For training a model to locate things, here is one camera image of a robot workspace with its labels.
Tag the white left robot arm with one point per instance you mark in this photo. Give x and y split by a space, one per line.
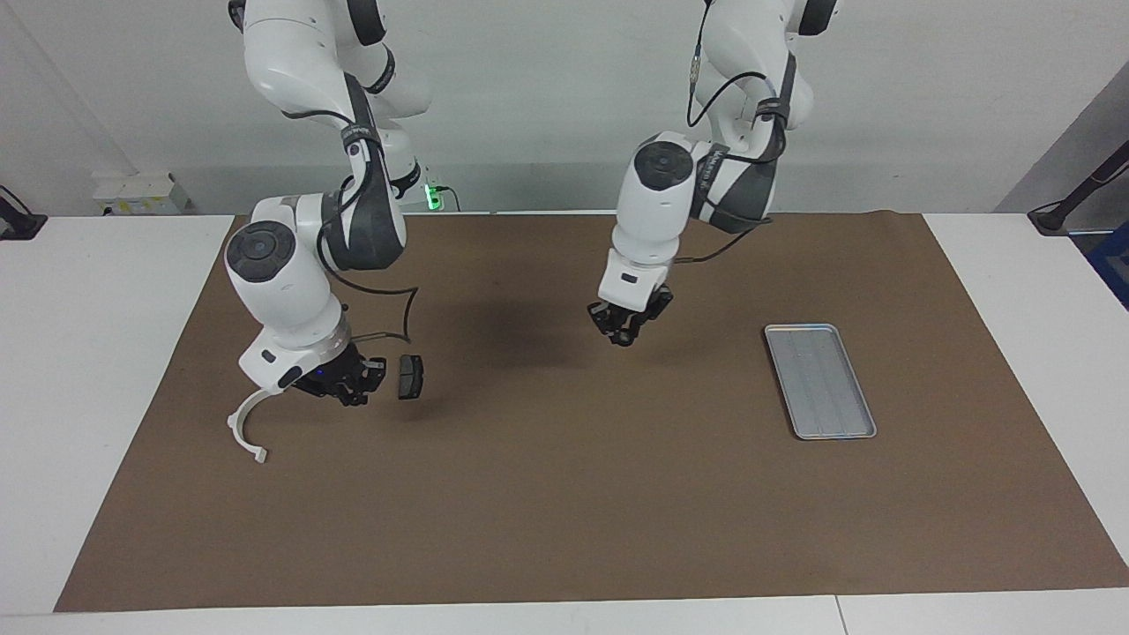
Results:
653 212

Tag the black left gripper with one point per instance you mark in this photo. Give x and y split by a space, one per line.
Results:
635 309

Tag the white semicircular bracket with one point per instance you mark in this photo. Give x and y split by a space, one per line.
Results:
235 428

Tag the brown table mat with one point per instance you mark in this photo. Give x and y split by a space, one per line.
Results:
573 494

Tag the silver metal tray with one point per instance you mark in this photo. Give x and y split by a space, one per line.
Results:
820 384

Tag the black angled stand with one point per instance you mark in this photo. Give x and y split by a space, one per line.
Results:
1072 198

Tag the large black bearing gear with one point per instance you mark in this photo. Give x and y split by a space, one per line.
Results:
624 337

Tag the short dark brake pad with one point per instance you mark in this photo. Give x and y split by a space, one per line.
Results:
411 377

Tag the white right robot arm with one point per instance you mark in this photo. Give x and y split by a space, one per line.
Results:
291 291

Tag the white power strip box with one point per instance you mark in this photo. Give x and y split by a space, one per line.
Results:
141 194

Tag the black table clamp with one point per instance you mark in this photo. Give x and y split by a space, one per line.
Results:
19 222

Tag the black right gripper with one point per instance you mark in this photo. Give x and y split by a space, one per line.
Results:
331 377

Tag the green lit power plug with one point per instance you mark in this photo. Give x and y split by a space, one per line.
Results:
434 196

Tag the blue crate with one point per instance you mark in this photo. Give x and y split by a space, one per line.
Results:
1113 265

